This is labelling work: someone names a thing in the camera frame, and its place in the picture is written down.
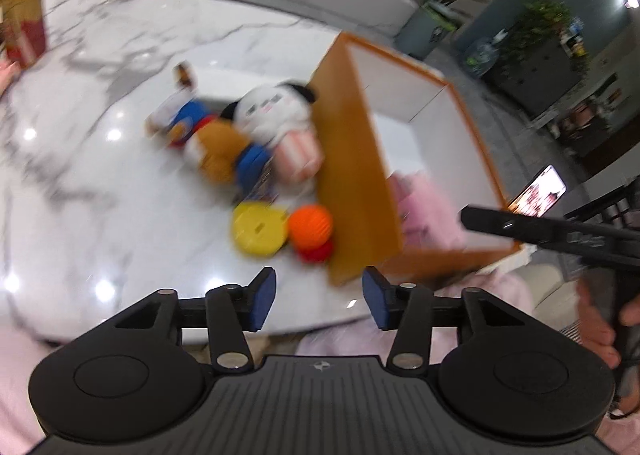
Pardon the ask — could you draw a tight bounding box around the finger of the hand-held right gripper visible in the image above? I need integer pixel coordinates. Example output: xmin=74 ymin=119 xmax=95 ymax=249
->
xmin=460 ymin=205 xmax=546 ymax=242
xmin=564 ymin=182 xmax=640 ymax=232

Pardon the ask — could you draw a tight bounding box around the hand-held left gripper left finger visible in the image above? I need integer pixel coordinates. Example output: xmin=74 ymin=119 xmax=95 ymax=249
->
xmin=102 ymin=266 xmax=277 ymax=372

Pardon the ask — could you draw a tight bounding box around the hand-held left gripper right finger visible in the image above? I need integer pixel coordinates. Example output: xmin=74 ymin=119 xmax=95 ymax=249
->
xmin=362 ymin=266 xmax=538 ymax=372

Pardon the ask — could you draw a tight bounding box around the yellow round toy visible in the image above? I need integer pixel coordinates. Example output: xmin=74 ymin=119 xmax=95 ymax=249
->
xmin=231 ymin=202 xmax=290 ymax=256

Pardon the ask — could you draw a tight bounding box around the pink fabric pouch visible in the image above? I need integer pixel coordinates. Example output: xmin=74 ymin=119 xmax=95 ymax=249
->
xmin=389 ymin=174 xmax=483 ymax=256

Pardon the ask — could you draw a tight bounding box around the red crochet ball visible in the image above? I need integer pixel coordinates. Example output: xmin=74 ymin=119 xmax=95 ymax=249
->
xmin=297 ymin=237 xmax=335 ymax=263

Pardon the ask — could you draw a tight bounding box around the orange crochet ball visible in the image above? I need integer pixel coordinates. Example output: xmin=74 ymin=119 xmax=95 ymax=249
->
xmin=287 ymin=205 xmax=334 ymax=248

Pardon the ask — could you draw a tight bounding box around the orange cardboard box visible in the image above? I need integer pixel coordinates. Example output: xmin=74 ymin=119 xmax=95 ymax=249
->
xmin=306 ymin=32 xmax=526 ymax=288

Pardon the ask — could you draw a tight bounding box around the panda plush toy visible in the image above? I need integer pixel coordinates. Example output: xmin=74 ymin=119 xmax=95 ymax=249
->
xmin=220 ymin=79 xmax=323 ymax=186

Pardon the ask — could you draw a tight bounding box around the person's right hand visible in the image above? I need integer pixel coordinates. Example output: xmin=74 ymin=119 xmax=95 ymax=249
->
xmin=574 ymin=279 xmax=640 ymax=371

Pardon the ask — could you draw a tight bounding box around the smartphone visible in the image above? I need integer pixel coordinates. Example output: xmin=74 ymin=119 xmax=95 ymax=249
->
xmin=506 ymin=164 xmax=568 ymax=218

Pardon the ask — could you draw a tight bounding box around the clear water jug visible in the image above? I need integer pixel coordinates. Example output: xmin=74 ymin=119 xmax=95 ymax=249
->
xmin=462 ymin=32 xmax=508 ymax=78

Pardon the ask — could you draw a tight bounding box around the grey plant bin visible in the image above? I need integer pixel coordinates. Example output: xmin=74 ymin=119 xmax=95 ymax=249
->
xmin=397 ymin=2 xmax=458 ymax=61

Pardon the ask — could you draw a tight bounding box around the ivy plant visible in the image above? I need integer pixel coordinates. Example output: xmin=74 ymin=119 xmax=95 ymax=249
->
xmin=507 ymin=0 xmax=576 ymax=61

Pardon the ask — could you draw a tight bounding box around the person's pink shirt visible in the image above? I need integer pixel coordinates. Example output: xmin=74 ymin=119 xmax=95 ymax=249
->
xmin=0 ymin=262 xmax=640 ymax=455

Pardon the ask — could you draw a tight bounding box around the amber tea bottle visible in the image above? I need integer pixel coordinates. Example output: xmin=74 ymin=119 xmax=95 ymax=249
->
xmin=0 ymin=0 xmax=48 ymax=68

